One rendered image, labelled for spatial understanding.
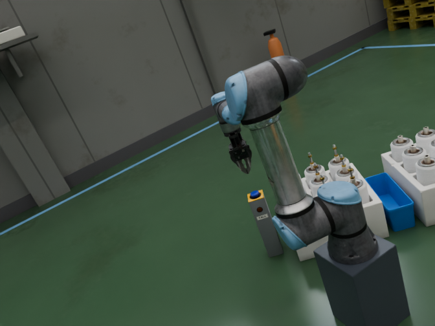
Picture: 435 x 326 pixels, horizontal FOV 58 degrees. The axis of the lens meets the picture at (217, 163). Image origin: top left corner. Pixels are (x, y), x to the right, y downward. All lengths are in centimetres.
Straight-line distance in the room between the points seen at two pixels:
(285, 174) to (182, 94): 300
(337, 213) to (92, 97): 297
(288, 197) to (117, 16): 300
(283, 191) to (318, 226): 15
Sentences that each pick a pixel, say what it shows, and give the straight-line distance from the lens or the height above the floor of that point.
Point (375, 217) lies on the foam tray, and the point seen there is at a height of 12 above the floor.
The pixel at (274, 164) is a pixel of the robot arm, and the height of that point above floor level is 69.
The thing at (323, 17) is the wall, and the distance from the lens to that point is 489.
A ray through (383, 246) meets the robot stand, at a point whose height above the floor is 30.
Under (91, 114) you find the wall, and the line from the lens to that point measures 381.
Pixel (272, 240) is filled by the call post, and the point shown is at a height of 9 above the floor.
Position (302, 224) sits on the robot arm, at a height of 50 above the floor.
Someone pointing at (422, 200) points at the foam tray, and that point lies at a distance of 178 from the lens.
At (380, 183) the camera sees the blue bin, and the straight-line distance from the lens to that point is 205.
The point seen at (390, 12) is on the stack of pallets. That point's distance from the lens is 527.
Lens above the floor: 115
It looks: 23 degrees down
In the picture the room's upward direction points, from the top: 21 degrees counter-clockwise
